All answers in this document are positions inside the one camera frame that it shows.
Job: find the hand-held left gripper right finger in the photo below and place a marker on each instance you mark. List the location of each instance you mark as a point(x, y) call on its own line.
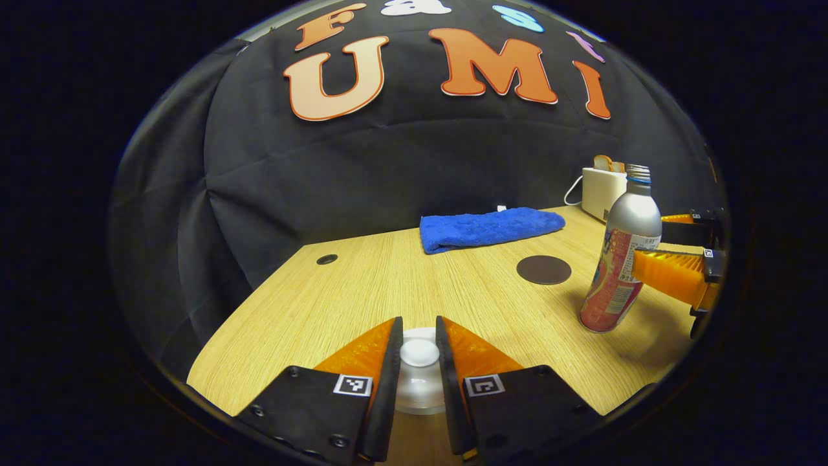
point(449, 388)

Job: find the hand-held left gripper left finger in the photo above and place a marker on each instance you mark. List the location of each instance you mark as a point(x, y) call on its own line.
point(388, 388)

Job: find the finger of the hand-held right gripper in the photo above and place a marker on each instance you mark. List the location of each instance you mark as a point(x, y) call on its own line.
point(666, 275)
point(710, 226)

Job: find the white teacup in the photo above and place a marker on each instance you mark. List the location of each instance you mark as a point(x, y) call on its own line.
point(420, 408)

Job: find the silver water bottle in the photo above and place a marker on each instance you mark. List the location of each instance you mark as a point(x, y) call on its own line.
point(624, 259)

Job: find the dark round coaster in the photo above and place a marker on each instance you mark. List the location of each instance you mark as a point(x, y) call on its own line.
point(543, 270)

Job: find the white toaster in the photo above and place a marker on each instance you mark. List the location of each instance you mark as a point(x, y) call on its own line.
point(598, 194)

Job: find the blue towel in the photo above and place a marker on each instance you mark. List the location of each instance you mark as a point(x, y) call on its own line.
point(485, 228)

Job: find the black backdrop cloth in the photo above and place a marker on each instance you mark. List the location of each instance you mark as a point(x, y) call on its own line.
point(388, 162)

